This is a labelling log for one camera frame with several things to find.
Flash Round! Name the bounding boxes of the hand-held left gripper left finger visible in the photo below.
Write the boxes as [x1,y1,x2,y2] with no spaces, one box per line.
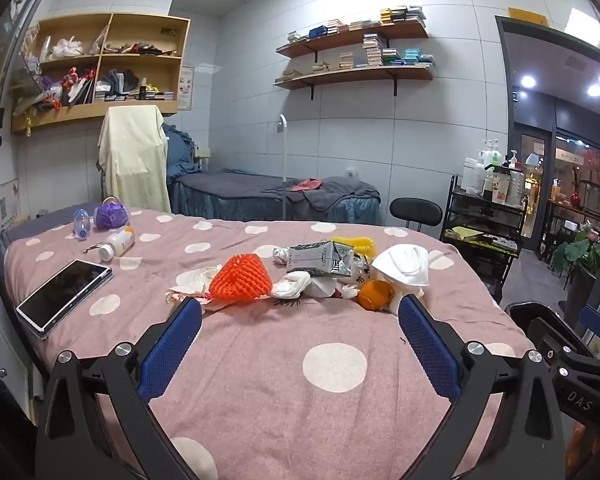
[35,296,216,480]

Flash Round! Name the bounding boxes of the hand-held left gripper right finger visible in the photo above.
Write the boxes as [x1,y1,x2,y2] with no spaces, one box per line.
[385,294,566,480]

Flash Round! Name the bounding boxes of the orange fruit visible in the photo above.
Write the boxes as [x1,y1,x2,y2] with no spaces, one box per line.
[357,280,396,311]

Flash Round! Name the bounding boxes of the large white tissue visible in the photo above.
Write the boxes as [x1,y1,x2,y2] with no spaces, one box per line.
[371,244,431,288]

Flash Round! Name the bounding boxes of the orange foam fruit net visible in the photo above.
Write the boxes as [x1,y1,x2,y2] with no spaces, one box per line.
[209,254,273,302]

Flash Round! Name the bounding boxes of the clear printed plastic wrapper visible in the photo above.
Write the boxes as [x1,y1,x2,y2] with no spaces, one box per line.
[307,255,376,302]

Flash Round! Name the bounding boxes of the yellow foam net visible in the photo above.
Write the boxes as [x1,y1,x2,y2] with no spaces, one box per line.
[331,236,376,257]

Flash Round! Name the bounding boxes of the grey drink carton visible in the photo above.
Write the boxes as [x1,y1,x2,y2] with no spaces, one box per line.
[286,240,356,278]

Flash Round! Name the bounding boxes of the dark planter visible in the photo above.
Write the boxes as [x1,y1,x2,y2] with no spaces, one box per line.
[562,265,600,322]

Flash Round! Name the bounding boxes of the green leafy plant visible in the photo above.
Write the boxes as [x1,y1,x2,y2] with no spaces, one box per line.
[552,230,600,276]

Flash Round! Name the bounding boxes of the black trolley cart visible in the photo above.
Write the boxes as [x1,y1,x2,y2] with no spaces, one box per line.
[439,175,528,301]

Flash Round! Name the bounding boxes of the white flat box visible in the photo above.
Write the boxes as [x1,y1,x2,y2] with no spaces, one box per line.
[480,234,519,249]

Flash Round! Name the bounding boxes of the dark display table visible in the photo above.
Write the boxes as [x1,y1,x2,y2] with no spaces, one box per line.
[547,199,600,261]

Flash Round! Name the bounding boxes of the pink polka dot blanket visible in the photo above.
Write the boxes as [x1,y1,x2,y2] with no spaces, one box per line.
[2,205,536,480]

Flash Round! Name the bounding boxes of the yellow pad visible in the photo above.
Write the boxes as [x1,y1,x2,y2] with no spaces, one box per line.
[445,226,486,241]

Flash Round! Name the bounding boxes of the white pill bottle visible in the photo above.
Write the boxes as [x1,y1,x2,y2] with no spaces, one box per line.
[98,227,136,262]

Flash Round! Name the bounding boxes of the white tablet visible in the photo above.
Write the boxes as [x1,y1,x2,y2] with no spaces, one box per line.
[16,259,113,341]

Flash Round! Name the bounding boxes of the glass double door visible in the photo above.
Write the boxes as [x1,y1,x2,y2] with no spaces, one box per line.
[519,129,553,243]

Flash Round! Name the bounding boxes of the paper cup with red print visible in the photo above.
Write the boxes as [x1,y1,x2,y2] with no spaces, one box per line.
[492,167,512,205]

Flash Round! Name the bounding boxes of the purple pouch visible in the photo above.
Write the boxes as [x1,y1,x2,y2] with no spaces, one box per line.
[94,198,130,231]

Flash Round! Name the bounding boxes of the black stool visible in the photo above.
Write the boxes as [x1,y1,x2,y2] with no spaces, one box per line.
[389,197,443,233]

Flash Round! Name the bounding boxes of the massage bed with blue skirt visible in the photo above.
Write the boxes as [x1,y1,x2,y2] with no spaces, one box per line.
[172,170,382,223]

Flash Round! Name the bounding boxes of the clear blue water bottle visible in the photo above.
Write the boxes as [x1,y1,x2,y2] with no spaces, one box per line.
[72,208,92,241]

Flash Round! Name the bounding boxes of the cluster of toiletry bottles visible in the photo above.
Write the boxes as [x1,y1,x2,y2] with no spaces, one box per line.
[460,137,528,206]

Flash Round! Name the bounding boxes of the grey blanket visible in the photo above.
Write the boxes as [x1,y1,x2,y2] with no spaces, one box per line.
[265,176,381,212]

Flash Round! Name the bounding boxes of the cream cloth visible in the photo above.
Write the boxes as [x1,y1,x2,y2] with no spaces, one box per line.
[97,105,172,214]

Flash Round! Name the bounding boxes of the blue cloth pile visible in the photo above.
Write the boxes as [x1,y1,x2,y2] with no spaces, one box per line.
[162,122,202,181]

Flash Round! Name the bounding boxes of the row of small boxes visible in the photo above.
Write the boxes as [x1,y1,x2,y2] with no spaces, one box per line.
[95,88,175,104]

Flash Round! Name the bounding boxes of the pile of dark clothes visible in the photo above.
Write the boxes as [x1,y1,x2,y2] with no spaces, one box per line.
[102,69,141,96]

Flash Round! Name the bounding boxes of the pile of assorted accessories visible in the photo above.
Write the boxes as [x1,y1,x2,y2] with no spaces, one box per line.
[104,40,178,57]

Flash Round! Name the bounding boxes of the white plastic bag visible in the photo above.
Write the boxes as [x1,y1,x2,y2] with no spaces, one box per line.
[50,36,84,59]

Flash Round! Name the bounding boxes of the stacks of coloured card boxes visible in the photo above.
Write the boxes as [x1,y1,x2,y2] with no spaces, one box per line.
[286,5,427,43]

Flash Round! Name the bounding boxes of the small white wall notice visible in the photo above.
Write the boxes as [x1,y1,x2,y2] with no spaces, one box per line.
[0,180,21,234]

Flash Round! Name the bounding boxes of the wooden wall cabinet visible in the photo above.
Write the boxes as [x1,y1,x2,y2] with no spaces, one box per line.
[10,12,192,135]

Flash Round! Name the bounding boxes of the wall poster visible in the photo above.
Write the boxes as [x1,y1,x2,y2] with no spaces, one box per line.
[177,65,196,112]

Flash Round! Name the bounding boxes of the wooden wall shelf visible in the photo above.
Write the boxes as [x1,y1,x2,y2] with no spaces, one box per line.
[274,64,435,98]
[275,22,429,58]

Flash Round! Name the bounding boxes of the yellow wall sign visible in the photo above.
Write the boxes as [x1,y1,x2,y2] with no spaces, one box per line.
[507,7,549,26]

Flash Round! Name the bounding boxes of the wall shelves with books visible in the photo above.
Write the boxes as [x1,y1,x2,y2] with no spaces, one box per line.
[275,32,436,83]

